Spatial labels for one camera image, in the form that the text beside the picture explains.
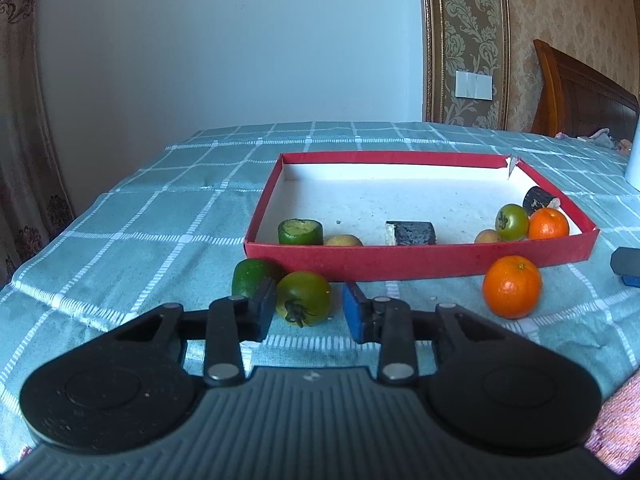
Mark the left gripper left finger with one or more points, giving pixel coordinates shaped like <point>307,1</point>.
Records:
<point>229,322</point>

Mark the small green tomato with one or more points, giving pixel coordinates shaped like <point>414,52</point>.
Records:
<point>303,298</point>

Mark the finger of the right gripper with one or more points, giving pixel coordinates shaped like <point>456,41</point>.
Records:
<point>625,263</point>

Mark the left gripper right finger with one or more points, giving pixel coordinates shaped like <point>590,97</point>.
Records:
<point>387,322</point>

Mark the orange tangerine outside box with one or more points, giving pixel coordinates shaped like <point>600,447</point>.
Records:
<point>512,287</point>

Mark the teal plaid bedsheet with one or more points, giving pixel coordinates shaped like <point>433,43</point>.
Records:
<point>173,231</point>

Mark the red shallow cardboard box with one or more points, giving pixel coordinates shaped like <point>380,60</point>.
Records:
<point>358,192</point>

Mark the large green tomato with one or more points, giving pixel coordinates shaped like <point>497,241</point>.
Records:
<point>511,223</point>

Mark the white wall switch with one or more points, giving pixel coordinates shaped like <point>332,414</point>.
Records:
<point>473,86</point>

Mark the wooden headboard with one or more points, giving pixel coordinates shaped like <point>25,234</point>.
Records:
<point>577,100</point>

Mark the orange tangerine in box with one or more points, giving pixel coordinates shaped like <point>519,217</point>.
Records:
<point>547,224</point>

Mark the green whole cucumber piece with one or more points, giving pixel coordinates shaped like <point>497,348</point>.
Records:
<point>249,273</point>

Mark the cut green cucumber piece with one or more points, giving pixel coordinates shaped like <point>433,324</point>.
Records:
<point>300,232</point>

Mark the gold framed wall panel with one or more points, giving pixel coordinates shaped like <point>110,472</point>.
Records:
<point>471,36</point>

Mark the patterned beige curtain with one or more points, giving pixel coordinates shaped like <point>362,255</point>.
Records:
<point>34,204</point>

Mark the pink towel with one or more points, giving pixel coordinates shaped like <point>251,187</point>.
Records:
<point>614,439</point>

